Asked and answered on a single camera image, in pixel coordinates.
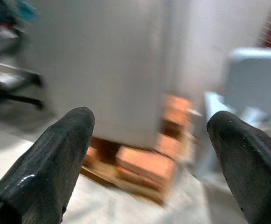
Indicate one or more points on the white fridge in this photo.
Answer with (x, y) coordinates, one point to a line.
(102, 70)

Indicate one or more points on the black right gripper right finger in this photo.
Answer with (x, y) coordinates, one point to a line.
(254, 172)

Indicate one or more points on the orange brick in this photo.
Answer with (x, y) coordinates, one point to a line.
(147, 165)
(93, 154)
(177, 109)

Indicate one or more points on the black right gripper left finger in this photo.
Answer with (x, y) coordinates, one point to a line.
(44, 168)

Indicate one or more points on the colourful clothes pile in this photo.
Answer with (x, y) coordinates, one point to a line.
(0, 14)

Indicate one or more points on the pale plastic chair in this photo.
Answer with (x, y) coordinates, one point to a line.
(254, 77)

